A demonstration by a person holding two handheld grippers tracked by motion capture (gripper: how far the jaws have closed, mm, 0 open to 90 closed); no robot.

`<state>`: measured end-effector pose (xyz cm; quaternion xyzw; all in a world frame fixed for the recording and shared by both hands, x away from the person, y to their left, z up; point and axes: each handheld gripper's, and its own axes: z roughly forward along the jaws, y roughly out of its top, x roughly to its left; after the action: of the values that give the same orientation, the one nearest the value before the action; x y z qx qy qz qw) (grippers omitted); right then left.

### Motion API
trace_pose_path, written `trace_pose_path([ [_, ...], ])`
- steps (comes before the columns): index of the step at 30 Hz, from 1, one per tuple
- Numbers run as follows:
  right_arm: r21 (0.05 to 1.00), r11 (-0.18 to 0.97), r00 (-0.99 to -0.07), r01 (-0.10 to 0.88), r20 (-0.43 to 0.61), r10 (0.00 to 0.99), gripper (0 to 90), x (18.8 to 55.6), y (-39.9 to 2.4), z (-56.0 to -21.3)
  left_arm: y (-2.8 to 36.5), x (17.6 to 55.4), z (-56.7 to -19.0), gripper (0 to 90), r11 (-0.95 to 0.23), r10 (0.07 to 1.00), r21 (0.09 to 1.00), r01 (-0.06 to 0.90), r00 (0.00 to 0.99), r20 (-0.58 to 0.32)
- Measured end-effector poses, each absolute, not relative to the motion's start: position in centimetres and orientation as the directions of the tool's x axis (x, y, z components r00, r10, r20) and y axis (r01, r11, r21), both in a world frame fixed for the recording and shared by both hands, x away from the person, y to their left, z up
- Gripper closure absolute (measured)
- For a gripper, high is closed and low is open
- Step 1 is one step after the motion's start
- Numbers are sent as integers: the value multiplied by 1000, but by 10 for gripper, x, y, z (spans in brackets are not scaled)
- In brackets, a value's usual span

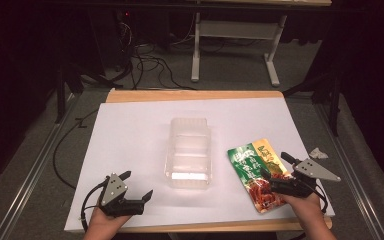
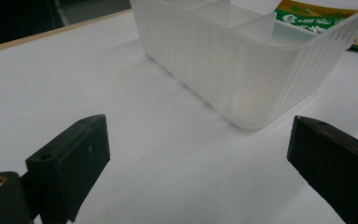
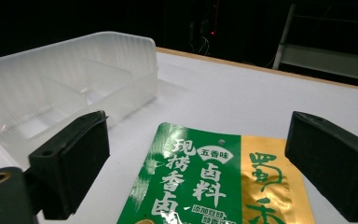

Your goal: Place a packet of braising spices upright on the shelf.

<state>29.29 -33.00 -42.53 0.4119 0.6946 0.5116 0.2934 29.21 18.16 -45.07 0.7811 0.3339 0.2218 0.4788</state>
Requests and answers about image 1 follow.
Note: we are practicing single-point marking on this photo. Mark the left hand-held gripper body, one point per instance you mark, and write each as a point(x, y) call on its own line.
point(113, 190)

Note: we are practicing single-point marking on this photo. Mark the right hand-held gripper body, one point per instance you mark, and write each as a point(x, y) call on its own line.
point(313, 170)

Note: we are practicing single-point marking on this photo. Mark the green and red snack packet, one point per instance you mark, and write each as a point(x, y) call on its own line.
point(248, 160)

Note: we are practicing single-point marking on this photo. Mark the clear plastic container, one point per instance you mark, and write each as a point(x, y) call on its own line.
point(188, 153)

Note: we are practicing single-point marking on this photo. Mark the person's left hand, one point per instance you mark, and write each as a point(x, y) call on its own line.
point(105, 221)

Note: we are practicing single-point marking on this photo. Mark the person's right hand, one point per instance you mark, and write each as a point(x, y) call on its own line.
point(301, 205)

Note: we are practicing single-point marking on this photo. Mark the crumpled white paper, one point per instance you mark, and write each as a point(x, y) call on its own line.
point(318, 153)

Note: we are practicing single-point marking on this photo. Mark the white paper sheet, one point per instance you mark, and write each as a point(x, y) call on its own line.
point(130, 140)

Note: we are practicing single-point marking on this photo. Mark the black metal stand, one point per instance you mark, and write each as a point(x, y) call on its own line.
point(60, 96)
point(334, 106)

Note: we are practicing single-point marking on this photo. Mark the wooden table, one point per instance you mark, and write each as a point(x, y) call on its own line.
point(193, 96)

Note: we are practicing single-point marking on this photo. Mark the black computer tower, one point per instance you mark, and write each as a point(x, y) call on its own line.
point(113, 40)

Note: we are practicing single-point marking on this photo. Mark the metal floor rail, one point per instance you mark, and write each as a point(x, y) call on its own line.
point(356, 193)
point(30, 186)

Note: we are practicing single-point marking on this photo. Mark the white metal desk frame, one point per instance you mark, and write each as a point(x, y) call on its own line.
point(236, 29)

